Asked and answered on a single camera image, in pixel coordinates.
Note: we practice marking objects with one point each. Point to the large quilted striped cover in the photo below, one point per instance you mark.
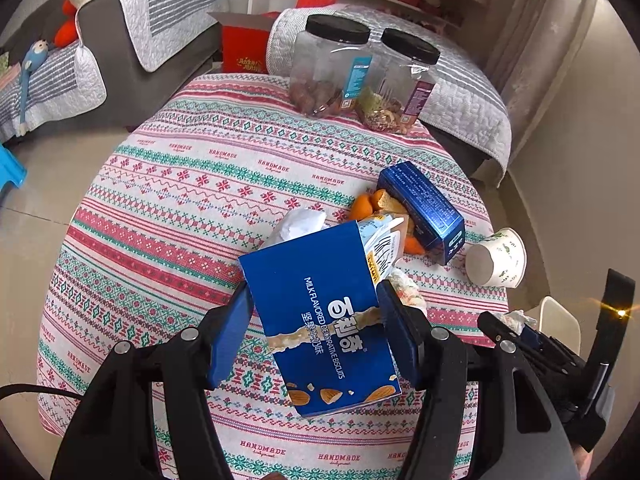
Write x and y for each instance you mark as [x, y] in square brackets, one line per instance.
[465, 95]

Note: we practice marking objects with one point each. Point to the dark blue carton box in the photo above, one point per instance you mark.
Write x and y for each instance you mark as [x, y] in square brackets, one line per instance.
[425, 205]

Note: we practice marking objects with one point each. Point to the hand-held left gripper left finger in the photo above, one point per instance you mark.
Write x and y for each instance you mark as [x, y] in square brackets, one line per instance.
[230, 330]

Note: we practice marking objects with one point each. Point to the clear jar purple label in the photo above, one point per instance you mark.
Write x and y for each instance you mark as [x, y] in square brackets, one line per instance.
[400, 75]

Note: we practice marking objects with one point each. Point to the patterned striped tablecloth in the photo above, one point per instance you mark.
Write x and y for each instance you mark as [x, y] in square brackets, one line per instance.
[175, 210]

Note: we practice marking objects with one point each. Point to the orange tangerine peel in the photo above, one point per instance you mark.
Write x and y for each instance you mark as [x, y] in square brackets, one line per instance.
[412, 245]
[360, 205]
[387, 200]

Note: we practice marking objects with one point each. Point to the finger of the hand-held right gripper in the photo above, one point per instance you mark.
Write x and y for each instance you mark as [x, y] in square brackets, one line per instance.
[492, 325]

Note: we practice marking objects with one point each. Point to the quilted striped seat cover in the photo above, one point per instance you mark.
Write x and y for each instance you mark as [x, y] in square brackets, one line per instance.
[60, 85]

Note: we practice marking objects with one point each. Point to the blue biscuit box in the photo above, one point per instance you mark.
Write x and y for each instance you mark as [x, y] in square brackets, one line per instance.
[310, 300]

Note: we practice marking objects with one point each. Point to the beige floral curtain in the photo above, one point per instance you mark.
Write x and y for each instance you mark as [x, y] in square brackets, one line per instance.
[540, 25]

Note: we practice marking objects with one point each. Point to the red plush toy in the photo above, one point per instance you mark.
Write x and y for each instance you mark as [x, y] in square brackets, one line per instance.
[67, 25]

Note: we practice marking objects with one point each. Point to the white plastic trash bin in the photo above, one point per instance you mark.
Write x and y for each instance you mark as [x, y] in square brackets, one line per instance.
[552, 317]

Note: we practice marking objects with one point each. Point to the white paper cup green print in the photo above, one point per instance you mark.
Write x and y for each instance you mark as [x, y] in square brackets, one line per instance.
[500, 260]

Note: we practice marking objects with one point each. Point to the quilted striped armrest cover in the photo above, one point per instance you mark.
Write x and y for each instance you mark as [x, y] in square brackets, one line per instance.
[165, 10]

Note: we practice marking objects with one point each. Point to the blue plastic stool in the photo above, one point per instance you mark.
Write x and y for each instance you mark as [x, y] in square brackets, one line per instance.
[10, 170]

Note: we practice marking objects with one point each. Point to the blue plush toy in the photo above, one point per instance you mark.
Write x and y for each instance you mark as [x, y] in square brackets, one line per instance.
[36, 57]

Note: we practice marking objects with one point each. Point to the crumpled patterned wrapper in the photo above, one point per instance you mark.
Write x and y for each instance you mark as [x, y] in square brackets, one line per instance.
[410, 292]

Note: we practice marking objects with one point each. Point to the clear jar blue label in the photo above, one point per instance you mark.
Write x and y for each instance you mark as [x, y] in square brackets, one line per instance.
[315, 60]

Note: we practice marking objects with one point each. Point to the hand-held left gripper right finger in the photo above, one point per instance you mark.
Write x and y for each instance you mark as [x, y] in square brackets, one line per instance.
[400, 335]

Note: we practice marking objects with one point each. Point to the grey chaise sofa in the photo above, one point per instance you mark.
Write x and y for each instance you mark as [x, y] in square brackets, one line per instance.
[460, 152]

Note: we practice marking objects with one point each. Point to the red cardboard box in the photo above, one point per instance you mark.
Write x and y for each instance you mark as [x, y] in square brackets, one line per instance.
[245, 45]

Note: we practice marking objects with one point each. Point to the white paper scrap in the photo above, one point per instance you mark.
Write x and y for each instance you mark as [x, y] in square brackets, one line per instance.
[515, 318]

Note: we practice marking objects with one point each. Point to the white tissue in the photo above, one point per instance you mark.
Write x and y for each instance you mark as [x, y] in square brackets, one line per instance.
[300, 222]

